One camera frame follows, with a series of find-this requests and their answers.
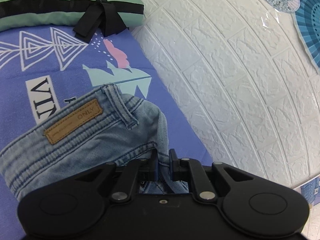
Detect light blue denim jeans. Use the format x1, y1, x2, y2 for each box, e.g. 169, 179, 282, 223
1, 84, 188, 199

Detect purple patterned bed sheet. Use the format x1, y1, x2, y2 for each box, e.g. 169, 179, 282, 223
1, 25, 212, 239

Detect bedding advertisement poster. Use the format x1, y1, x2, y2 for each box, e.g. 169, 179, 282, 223
293, 174, 319, 209

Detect blue paper fan decoration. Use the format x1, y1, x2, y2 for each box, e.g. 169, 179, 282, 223
293, 0, 319, 74

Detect green pillow with black ribbon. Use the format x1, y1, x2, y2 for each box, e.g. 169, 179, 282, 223
1, 0, 144, 43

